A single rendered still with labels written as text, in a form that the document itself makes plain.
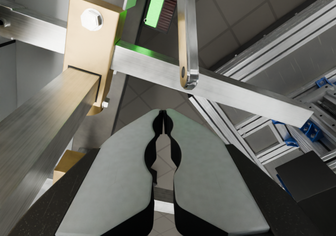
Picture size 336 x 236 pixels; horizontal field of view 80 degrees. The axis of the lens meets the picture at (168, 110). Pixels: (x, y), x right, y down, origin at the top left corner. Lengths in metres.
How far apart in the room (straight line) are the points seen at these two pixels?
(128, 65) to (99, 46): 0.04
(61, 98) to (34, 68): 0.35
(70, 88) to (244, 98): 0.21
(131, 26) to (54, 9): 0.18
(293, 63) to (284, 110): 0.74
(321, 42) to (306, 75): 0.14
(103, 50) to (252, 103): 0.20
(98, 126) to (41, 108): 0.28
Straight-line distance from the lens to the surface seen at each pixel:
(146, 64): 0.25
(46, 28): 0.27
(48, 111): 0.18
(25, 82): 0.57
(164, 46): 1.08
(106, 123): 0.45
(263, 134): 1.19
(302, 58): 1.07
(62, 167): 0.37
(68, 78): 0.23
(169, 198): 0.42
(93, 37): 0.24
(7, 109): 0.58
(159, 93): 1.17
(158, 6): 0.36
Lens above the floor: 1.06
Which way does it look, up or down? 60 degrees down
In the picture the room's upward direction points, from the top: 177 degrees clockwise
